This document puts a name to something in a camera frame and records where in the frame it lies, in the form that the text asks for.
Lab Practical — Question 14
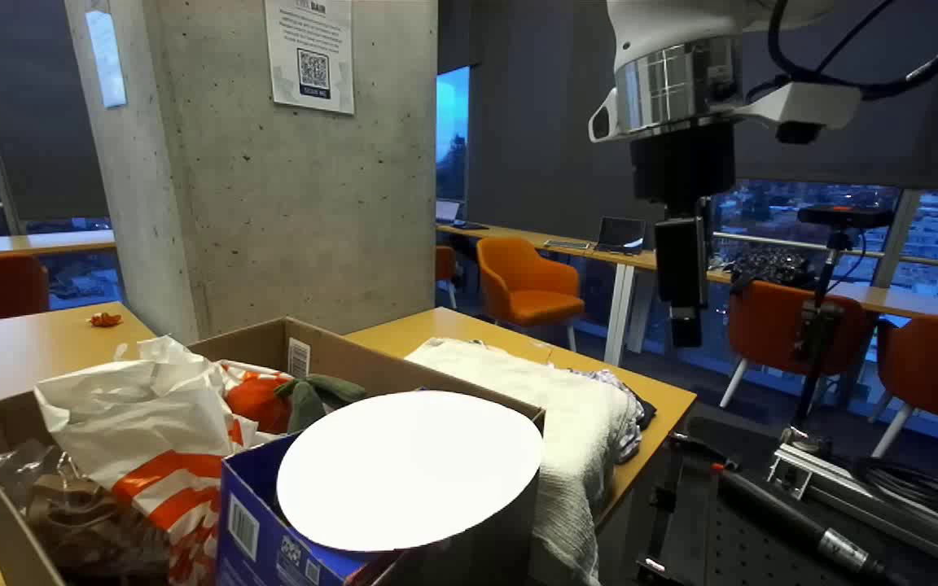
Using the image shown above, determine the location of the white wall sign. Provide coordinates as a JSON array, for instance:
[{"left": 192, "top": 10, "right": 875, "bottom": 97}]
[{"left": 82, "top": 6, "right": 130, "bottom": 111}]

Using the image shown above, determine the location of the QR code poster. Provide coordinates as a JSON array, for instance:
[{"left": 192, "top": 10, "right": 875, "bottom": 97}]
[{"left": 265, "top": 0, "right": 357, "bottom": 117}]

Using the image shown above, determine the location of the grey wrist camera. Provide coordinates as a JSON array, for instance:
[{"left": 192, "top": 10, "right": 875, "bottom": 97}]
[{"left": 734, "top": 77, "right": 866, "bottom": 148}]

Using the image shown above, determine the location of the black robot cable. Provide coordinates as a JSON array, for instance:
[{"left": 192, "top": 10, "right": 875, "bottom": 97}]
[{"left": 765, "top": 0, "right": 938, "bottom": 104}]

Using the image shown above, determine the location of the white paper plate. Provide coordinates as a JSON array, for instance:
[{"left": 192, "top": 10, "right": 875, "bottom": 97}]
[{"left": 273, "top": 388, "right": 548, "bottom": 557}]

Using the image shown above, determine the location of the white towel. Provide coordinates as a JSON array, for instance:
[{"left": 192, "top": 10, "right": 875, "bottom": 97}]
[{"left": 403, "top": 335, "right": 651, "bottom": 586}]

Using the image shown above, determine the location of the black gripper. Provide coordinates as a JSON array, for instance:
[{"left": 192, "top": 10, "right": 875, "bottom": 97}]
[{"left": 627, "top": 117, "right": 739, "bottom": 352}]

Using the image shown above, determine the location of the black camera tripod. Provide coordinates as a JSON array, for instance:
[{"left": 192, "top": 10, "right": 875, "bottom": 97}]
[{"left": 792, "top": 201, "right": 900, "bottom": 437}]

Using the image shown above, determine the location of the orange white snack packet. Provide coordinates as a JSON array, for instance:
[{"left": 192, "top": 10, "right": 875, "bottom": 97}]
[{"left": 0, "top": 437, "right": 173, "bottom": 586}]

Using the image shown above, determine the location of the aluminium extrusion rail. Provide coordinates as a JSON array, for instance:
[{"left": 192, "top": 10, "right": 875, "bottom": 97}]
[{"left": 765, "top": 426, "right": 938, "bottom": 567}]

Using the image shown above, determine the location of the blue cardboard box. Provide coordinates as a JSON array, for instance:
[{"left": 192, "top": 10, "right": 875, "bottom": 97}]
[{"left": 216, "top": 432, "right": 408, "bottom": 586}]

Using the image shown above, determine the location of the brown cardboard box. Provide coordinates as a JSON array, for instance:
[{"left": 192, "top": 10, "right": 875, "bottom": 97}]
[{"left": 0, "top": 317, "right": 548, "bottom": 586}]

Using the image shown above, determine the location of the orange armchair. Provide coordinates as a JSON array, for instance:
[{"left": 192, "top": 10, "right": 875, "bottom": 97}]
[{"left": 476, "top": 236, "right": 589, "bottom": 352}]

